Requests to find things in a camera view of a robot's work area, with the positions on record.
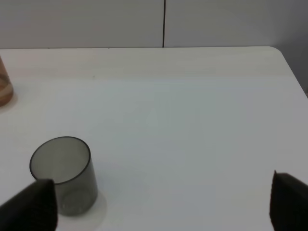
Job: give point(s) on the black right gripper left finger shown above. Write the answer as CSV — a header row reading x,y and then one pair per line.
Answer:
x,y
32,209

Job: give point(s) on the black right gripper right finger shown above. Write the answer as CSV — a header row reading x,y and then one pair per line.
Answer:
x,y
288,203

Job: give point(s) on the grey translucent plastic cup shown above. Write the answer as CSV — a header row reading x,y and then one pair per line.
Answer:
x,y
67,161

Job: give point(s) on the orange translucent plastic cup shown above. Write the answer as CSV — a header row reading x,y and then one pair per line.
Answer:
x,y
6,87

